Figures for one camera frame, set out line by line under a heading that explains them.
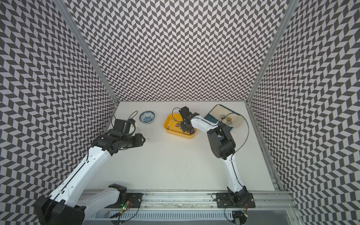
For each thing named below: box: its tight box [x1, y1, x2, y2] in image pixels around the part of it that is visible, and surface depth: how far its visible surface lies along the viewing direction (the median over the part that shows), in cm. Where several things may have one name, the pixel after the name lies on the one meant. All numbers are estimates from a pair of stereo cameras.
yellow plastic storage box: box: [163, 112, 197, 139], surface depth 104 cm
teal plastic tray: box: [203, 104, 245, 133], surface depth 111 cm
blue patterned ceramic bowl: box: [139, 110, 156, 125], surface depth 108 cm
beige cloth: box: [209, 104, 245, 128], surface depth 111 cm
